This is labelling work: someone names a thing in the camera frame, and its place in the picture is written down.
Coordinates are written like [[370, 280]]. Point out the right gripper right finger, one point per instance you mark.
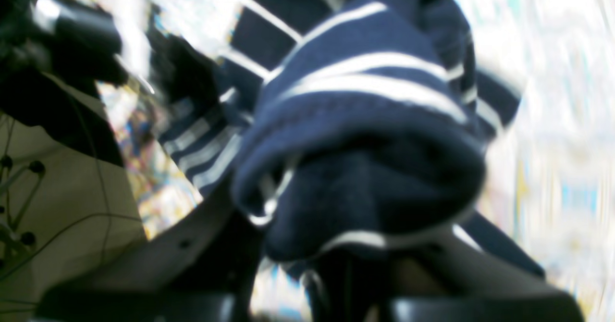
[[471, 288]]

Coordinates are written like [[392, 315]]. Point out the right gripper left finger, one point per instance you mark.
[[158, 274]]

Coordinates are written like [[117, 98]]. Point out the navy white striped T-shirt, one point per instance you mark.
[[346, 137]]

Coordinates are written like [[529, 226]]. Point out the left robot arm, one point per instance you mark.
[[80, 45]]

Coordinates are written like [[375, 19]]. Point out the patterned pastel tablecloth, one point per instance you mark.
[[551, 174]]

